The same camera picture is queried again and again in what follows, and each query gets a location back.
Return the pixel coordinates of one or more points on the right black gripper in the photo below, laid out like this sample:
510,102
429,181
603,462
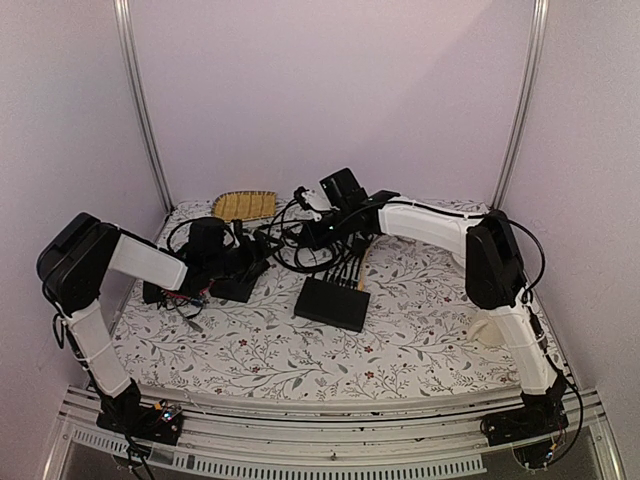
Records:
314,242

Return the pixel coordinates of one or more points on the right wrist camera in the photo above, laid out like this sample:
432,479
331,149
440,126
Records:
342,185

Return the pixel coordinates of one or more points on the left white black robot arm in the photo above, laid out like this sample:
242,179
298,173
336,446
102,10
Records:
72,268

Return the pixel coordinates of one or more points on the aluminium frame post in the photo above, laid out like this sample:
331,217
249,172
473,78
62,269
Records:
531,67
124,26

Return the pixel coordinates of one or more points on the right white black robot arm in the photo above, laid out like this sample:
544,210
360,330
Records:
485,246

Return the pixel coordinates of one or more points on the right aluminium frame post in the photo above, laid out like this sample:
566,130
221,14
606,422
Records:
531,67

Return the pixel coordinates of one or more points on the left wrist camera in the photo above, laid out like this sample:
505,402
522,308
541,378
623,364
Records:
206,239

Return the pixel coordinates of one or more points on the white ceramic bowl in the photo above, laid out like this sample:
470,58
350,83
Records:
459,259

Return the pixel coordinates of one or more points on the white floral table mat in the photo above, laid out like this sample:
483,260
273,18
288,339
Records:
413,344

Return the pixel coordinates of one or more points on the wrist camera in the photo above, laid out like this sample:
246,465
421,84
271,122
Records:
342,185
206,239

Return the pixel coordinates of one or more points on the black network switch box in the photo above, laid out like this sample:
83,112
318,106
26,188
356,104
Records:
332,304

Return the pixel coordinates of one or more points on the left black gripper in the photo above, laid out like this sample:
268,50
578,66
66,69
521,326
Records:
255,258

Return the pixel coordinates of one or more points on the aluminium front rail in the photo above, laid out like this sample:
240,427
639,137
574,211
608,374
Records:
226,437

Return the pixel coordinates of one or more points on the black power adapter box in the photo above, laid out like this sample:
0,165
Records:
233,290

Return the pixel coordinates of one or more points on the cream ceramic mug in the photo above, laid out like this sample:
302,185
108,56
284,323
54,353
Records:
486,332

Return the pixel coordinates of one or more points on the woven bamboo tray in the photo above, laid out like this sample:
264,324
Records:
245,205

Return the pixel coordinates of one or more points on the left aluminium frame post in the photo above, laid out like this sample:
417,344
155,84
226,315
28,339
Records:
124,26

